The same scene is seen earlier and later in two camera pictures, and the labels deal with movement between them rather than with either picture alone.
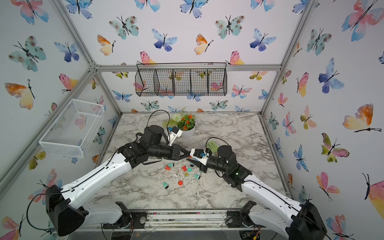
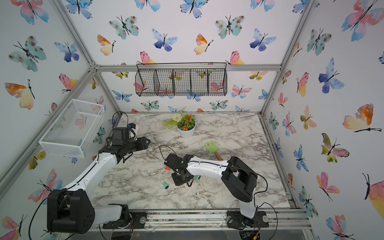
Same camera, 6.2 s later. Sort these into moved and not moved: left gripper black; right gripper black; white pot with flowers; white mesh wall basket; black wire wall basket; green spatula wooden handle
Moved: left gripper black; right gripper black
Not moved: green spatula wooden handle; white mesh wall basket; black wire wall basket; white pot with flowers
